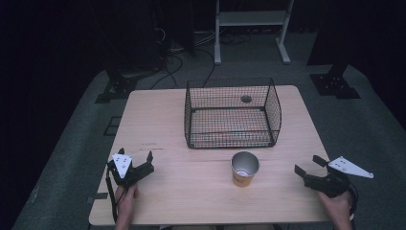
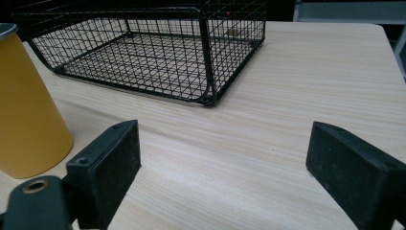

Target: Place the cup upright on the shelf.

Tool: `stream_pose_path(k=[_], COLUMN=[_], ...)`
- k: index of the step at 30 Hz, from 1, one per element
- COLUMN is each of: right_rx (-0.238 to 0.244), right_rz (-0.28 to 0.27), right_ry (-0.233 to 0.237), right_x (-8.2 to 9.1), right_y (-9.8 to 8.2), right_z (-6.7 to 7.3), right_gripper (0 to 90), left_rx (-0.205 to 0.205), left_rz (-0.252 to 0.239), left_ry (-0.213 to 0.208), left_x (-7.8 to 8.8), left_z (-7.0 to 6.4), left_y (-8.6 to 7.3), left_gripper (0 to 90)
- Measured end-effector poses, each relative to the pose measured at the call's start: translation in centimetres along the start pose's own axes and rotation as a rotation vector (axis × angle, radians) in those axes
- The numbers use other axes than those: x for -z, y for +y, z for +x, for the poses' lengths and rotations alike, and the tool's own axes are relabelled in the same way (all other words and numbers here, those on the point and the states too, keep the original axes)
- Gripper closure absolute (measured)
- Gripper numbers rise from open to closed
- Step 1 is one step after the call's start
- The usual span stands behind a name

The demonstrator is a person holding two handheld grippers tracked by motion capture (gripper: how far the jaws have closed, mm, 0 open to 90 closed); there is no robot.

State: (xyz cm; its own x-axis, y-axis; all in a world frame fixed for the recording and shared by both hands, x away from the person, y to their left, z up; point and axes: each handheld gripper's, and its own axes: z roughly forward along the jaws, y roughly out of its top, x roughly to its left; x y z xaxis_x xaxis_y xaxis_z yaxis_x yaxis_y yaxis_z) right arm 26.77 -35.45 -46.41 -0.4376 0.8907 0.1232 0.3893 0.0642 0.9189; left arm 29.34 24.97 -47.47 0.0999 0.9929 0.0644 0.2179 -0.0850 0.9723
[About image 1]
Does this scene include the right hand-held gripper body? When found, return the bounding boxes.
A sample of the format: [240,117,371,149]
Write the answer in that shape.
[303,155,374,198]

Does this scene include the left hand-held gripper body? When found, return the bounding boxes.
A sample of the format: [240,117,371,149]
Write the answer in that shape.
[106,152,156,188]

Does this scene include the person's right hand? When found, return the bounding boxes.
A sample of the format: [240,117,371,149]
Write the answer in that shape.
[315,190,353,223]

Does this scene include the person's left hand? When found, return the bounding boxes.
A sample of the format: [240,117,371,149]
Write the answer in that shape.
[114,184,140,221]

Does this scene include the black tape strip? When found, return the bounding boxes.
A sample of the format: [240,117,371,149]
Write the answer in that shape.
[86,192,109,205]

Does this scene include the metal cup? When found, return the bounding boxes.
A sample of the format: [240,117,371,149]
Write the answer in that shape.
[230,150,260,189]

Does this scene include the black stand base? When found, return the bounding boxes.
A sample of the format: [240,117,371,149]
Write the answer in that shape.
[308,62,362,101]
[94,72,139,104]

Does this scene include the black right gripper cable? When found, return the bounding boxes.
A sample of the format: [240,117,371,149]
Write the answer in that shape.
[347,182,360,222]

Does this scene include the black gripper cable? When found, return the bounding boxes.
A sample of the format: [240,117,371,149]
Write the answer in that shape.
[347,182,360,222]
[104,166,120,224]

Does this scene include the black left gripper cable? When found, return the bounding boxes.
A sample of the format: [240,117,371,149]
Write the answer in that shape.
[104,166,120,224]

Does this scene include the black wire mesh basket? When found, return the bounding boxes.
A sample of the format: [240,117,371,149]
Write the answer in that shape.
[184,77,282,150]

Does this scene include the black floor cables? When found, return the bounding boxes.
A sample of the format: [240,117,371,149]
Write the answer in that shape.
[149,27,253,90]

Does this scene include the white metal table frame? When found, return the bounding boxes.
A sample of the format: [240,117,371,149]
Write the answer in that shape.
[214,0,296,66]

